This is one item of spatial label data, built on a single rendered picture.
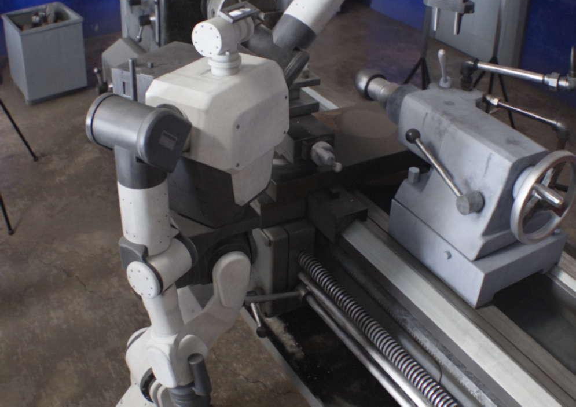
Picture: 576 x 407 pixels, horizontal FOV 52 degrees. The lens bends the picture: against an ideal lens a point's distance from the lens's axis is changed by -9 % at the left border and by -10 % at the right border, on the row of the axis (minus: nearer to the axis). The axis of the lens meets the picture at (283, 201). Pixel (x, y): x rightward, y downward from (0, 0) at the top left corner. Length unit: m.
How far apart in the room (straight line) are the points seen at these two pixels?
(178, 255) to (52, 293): 1.64
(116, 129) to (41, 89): 3.48
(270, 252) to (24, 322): 1.34
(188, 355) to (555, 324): 0.89
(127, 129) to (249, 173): 0.30
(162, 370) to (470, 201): 0.73
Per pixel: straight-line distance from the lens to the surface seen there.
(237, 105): 1.15
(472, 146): 1.42
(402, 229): 1.57
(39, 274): 2.93
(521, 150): 1.41
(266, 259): 1.69
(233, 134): 1.14
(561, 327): 1.64
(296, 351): 1.89
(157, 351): 1.32
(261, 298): 1.69
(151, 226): 1.15
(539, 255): 1.53
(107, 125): 1.09
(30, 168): 3.77
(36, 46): 4.44
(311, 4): 1.42
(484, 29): 5.54
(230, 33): 1.16
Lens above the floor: 1.76
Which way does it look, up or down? 33 degrees down
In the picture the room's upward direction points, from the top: 2 degrees clockwise
